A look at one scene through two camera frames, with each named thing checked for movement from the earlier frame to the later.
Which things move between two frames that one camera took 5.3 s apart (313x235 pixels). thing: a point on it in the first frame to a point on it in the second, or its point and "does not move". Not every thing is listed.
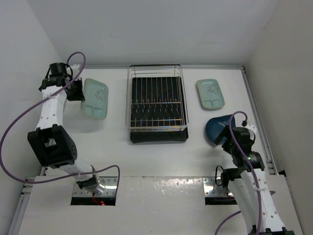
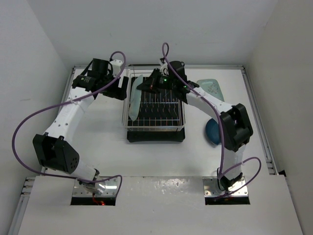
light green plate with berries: [211, 95] does not move
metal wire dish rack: [155, 100] does not move
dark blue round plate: [215, 127] does not move
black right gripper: [224, 146] to [151, 83]
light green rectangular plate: [95, 104] to [135, 99]
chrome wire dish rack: [157, 111] does not move
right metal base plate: [212, 186] does not move
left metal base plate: [110, 190] does not move
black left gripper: [79, 96] to [117, 92]
